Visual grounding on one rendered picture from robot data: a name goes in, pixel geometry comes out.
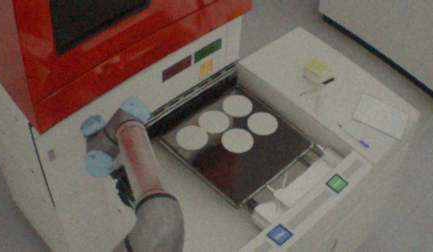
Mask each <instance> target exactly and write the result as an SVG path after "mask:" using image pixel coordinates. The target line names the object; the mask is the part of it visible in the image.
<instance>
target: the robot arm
mask: <svg viewBox="0 0 433 252"><path fill-rule="evenodd" d="M150 116H151V112H150V110H149V108H148V107H147V106H146V105H145V104H144V102H142V101H140V100H139V99H137V98H135V97H128V98H127V99H126V100H125V101H124V102H123V104H122V105H121V106H119V108H118V109H117V111H116V112H115V113H114V114H113V115H112V118H111V119H110V120H108V121H107V123H106V121H105V120H104V119H103V117H102V116H101V115H99V114H96V115H92V116H91V117H89V118H87V119H86V120H85V121H83V122H82V125H81V128H80V130H81V131H82V135H83V137H84V138H85V139H86V140H87V141H86V153H85V157H84V159H85V166H86V170H87V172H88V173H89V174H90V175H92V177H95V178H104V177H106V176H108V175H111V177H112V179H113V180H114V179H118V181H117V182H116V183H115V184H116V186H115V188H116V189H117V190H118V193H117V195H118V196H119V198H120V200H121V201H122V203H123V204H124V205H127V206H129V207H131V208H132V209H134V210H135V215H136V218H137V220H136V222H135V224H134V227H133V228H132V229H131V231H130V232H129V233H128V234H126V236H125V238H123V239H122V241H120V242H119V244H118V245H116V246H115V248H114V249H113V250H112V251H111V252H182V251H183V247H184V242H185V223H184V219H183V215H182V211H181V208H180V204H179V201H178V199H177V198H176V197H175V196H174V195H171V194H170V193H169V191H168V188H167V185H166V183H165V181H164V178H163V175H162V173H161V170H160V168H159V166H158V163H157V160H156V157H155V152H154V150H153V148H152V145H151V142H150V139H149V137H148V135H147V132H146V130H145V127H144V123H146V122H147V120H148V118H149V117H150Z"/></svg>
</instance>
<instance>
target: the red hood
mask: <svg viewBox="0 0 433 252"><path fill-rule="evenodd" d="M252 1H253V0H0V84H1V86H2V87H3V88H4V89H5V91H6V92H7V93H8V95H9V97H10V98H11V99H12V100H13V102H14V103H15V104H16V105H17V107H18V108H19V109H20V111H21V112H22V113H23V114H24V116H25V118H27V120H28V121H29V123H31V125H32V126H33V128H34V129H36V131H37V132H38V134H39V135H42V134H43V133H44V132H46V131H47V130H48V129H51V128H52V127H53V126H55V125H56V124H58V122H61V121H63V120H64V119H65V118H67V117H68V116H70V115H71V114H72V113H75V112H76V111H78V110H79V109H81V108H82V107H83V106H85V105H87V104H88V103H89V102H91V101H94V100H95V99H97V98H98V97H100V96H101V95H103V94H104V93H106V92H107V91H109V90H110V89H112V88H114V87H115V86H116V85H118V84H120V83H123V82H124V81H126V80H127V79H129V78H131V77H132V76H133V75H135V74H137V73H139V72H141V70H143V69H145V68H147V67H148V66H150V65H152V64H153V63H154V62H156V61H159V60H161V59H163V58H165V57H166V56H168V55H169V54H171V53H173V52H175V51H176V50H178V49H179V48H181V47H182V46H185V45H188V44H189V43H191V42H193V41H194V40H196V39H197V38H199V37H201V36H203V35H206V34H208V33H209V32H210V31H212V30H214V29H216V28H219V27H221V26H222V25H224V24H225V23H227V22H231V21H232V20H234V19H235V18H237V17H240V16H242V15H244V13H248V12H250V11H252Z"/></svg>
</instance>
